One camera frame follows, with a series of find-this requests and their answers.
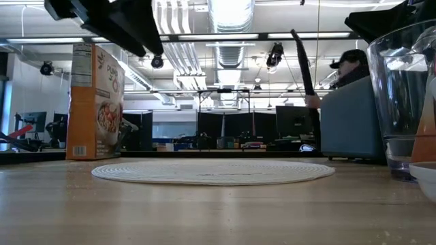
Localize black metal rack frame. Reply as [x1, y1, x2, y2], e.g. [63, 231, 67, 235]
[197, 88, 252, 113]

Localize black ceiling spotlight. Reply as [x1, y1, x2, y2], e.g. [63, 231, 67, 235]
[151, 54, 165, 70]
[265, 42, 285, 68]
[40, 60, 55, 76]

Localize red bar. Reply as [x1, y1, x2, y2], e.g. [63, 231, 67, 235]
[8, 125, 35, 140]

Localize long black pole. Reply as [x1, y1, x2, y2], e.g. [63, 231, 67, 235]
[290, 29, 316, 97]

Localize person's hand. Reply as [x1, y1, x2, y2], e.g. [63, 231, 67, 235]
[305, 93, 322, 110]

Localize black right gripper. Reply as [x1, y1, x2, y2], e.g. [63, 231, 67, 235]
[343, 0, 436, 44]

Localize person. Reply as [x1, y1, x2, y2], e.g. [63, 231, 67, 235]
[313, 49, 372, 150]

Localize silver ventilation duct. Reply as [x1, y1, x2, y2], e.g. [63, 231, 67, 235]
[207, 0, 256, 107]

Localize white ceiling pipes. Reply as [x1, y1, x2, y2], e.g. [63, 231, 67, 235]
[151, 0, 208, 91]

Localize black cap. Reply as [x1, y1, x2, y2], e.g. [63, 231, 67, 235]
[329, 49, 369, 69]

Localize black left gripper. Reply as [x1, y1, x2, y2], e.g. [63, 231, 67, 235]
[44, 0, 164, 57]

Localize black computer monitor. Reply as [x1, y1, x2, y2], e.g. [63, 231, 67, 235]
[275, 105, 316, 139]
[46, 113, 69, 149]
[14, 111, 48, 135]

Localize black office partition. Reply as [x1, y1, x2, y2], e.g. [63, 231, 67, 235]
[121, 110, 154, 152]
[196, 111, 277, 150]

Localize black overhead frame bar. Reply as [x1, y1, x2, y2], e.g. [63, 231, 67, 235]
[0, 31, 362, 45]

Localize black curved bar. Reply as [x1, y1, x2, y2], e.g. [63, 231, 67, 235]
[0, 131, 40, 153]

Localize orange cereal box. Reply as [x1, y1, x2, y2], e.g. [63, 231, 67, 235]
[65, 43, 126, 161]

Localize black table edge rail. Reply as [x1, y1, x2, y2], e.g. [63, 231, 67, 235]
[0, 149, 324, 166]

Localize dark grey toaster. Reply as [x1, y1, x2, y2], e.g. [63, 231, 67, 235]
[320, 75, 389, 163]

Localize white round woven placemat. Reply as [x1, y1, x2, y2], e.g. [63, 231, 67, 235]
[91, 159, 337, 186]

